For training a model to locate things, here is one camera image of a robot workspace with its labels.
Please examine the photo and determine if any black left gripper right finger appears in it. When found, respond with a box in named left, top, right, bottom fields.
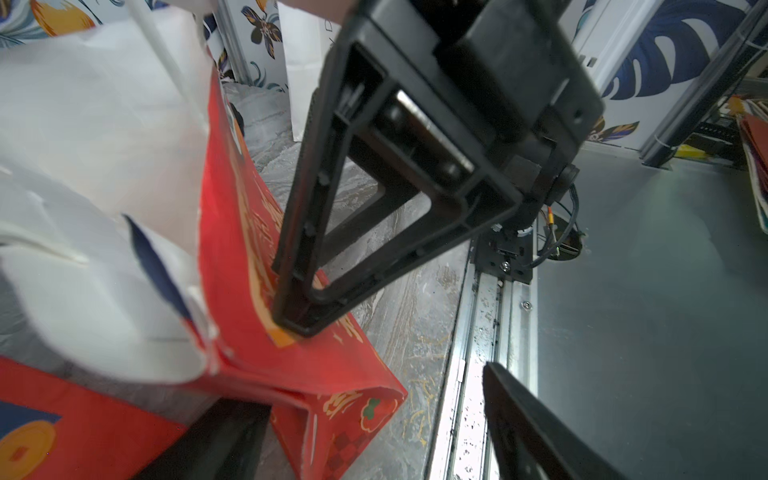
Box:
left=483, top=362, right=624, bottom=479

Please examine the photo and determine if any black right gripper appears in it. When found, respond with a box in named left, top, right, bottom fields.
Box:
left=272, top=1, right=603, bottom=337

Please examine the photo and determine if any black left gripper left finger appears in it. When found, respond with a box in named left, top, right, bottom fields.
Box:
left=134, top=399, right=271, bottom=479

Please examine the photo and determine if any red paper bag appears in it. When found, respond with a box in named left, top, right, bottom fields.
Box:
left=1, top=1, right=407, bottom=479

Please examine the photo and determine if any white happy paper bag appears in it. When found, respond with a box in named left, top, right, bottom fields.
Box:
left=278, top=2, right=340, bottom=142

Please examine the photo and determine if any aluminium linear rail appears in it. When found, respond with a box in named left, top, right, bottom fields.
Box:
left=425, top=241, right=538, bottom=479

